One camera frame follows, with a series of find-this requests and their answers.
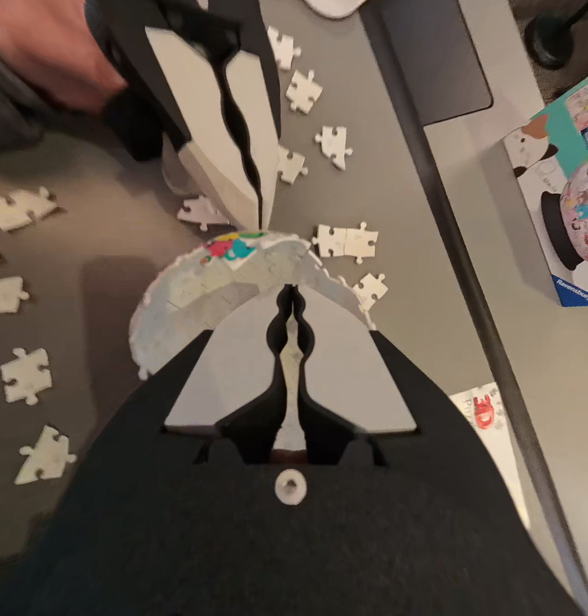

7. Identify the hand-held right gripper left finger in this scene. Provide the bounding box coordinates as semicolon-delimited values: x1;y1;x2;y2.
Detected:
164;284;293;440

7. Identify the partly built white puzzle ball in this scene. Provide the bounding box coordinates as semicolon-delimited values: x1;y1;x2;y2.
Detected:
129;229;376;381

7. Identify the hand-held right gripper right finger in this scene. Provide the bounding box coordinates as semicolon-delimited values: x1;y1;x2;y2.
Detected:
296;284;418;440

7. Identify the puzzle pieces group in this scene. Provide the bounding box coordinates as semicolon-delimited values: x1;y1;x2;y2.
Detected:
265;27;389;311

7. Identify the person's left forearm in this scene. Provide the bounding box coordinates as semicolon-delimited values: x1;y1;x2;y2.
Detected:
0;48;112;155

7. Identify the person's left hand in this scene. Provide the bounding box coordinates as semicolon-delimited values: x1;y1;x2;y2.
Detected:
0;0;131;113

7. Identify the black wheeled chair base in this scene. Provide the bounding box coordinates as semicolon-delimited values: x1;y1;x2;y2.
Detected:
523;0;588;70

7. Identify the printed instruction leaflet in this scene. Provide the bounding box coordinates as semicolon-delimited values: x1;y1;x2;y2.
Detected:
450;383;531;532

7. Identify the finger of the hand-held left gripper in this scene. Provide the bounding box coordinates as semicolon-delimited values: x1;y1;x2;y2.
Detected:
222;48;282;232
145;27;262;232

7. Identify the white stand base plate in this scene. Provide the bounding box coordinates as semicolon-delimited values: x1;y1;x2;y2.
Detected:
304;0;364;20

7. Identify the colourful puzzle ball box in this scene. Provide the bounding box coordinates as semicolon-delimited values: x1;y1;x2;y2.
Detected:
504;82;588;309

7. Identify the dark grey table flap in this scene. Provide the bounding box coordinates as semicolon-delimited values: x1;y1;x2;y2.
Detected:
376;0;495;128

